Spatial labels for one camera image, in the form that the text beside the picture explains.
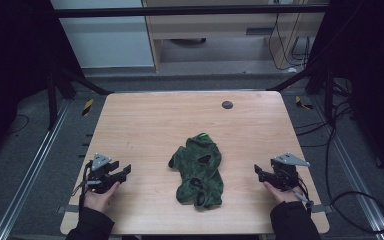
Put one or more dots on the black metal stand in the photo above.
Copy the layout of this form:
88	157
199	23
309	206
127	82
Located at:
63	86
316	81

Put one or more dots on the grey round table grommet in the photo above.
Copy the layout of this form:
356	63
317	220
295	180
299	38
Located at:
227	105

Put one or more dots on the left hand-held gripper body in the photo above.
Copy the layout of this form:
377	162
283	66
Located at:
100	175

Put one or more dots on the light wooden desk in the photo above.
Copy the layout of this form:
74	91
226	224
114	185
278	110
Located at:
226	31

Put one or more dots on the person's left hand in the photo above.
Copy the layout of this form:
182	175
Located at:
99	200

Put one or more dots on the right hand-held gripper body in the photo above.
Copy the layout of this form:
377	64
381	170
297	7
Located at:
285	173

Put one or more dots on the black horizontal frame bar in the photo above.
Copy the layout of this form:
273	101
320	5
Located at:
190	11

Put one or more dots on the grey table bracket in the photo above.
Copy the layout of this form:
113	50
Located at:
323	209
67	209

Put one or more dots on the white cabinet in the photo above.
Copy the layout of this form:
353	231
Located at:
105	36

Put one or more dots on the black yellow striped floor tape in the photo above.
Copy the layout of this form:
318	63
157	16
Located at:
302	103
87	107

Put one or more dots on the metal floor rail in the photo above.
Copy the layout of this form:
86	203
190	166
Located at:
30	173
353	173

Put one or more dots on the black curtain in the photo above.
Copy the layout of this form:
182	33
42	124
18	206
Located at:
370	66
16	66

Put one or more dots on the person's right hand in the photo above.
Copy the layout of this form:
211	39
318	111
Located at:
281	195

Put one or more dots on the dark green fleece garment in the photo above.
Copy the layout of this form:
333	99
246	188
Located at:
198	170

